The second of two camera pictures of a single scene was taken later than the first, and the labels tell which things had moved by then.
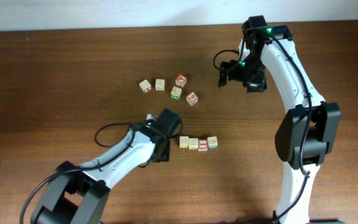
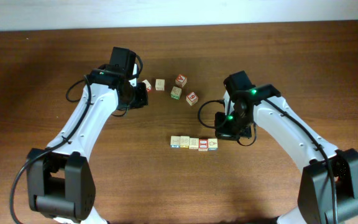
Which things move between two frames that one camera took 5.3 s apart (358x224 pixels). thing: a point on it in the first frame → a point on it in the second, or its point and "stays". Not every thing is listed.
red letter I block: x=202 y=145 stays
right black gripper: x=255 y=86 → x=221 y=132
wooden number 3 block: x=193 y=144 stays
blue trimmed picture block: x=212 y=142 stays
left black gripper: x=166 y=154 → x=142 y=99
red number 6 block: x=192 y=98 stays
